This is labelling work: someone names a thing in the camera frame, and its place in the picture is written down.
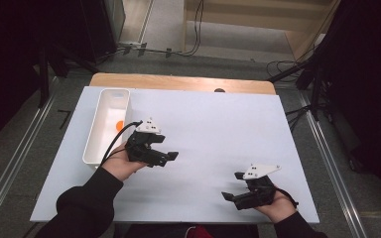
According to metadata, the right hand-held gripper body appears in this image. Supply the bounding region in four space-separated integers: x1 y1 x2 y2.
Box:
233 163 283 211

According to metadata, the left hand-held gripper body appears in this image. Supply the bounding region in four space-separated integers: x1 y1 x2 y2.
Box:
124 117 167 168

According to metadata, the white rectangular bin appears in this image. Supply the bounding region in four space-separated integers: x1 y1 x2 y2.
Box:
82 87 133 169

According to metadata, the person's right hand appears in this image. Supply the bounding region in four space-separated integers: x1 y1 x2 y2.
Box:
253 190 298 224

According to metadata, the person's left hand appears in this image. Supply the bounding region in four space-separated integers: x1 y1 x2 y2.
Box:
101 141 149 182

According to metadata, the red cloth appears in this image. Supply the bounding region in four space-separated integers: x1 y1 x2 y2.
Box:
185 225 216 238

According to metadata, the white board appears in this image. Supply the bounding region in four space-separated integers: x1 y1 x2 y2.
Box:
29 86 320 225

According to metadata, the wooden table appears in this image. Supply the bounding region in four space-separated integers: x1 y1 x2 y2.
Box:
88 72 277 96

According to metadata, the person's dark clothing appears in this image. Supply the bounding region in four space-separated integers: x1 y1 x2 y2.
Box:
113 222 261 238

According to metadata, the white power strip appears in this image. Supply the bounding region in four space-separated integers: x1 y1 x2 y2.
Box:
118 41 144 50

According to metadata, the black cabinet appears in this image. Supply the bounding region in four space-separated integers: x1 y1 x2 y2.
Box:
78 0 127 65

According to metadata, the black tripod stand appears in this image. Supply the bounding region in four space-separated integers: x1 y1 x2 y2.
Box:
267 46 335 122

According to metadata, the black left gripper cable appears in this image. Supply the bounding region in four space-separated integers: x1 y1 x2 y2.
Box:
99 120 144 167

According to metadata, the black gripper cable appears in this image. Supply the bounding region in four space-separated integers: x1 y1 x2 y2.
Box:
99 120 144 167
273 185 300 209

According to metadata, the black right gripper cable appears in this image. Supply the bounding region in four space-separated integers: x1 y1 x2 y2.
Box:
273 185 300 209

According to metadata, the metal floor rail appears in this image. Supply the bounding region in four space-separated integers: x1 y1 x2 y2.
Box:
298 89 369 238
0 76 60 229

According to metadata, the black coiled floor cable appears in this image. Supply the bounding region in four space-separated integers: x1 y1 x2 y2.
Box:
265 59 309 79

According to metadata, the black hanging cable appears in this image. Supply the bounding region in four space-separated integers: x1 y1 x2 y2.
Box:
178 0 205 58

